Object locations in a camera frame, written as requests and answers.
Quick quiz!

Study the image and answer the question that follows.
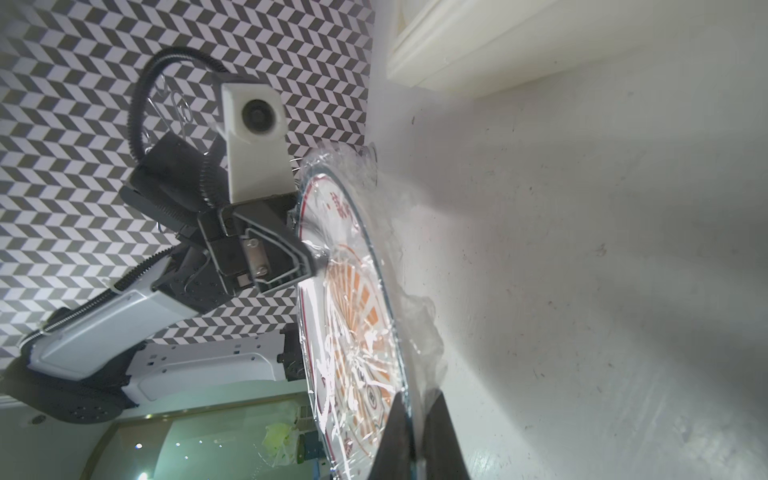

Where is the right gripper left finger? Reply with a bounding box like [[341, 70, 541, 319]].
[[368, 392, 414, 480]]

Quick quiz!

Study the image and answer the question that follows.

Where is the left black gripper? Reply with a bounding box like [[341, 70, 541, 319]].
[[120, 132, 320, 294]]

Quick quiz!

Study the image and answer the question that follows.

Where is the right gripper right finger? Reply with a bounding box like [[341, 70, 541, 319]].
[[421, 389, 470, 480]]

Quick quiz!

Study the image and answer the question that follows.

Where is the clear plastic wrap sheet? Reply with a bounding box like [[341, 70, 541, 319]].
[[294, 144, 444, 479]]

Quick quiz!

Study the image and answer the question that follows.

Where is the round patterned ceramic plate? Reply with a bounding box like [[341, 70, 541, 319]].
[[296, 165, 407, 479]]

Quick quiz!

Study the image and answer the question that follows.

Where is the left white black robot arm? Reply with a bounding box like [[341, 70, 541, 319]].
[[1, 133, 314, 424]]

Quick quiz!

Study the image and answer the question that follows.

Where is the green plastic bag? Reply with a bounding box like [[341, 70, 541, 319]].
[[262, 423, 300, 467]]

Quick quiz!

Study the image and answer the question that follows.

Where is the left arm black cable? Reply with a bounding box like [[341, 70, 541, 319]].
[[127, 46, 232, 211]]

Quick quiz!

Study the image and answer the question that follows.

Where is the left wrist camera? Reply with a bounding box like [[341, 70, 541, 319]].
[[220, 82, 296, 204]]

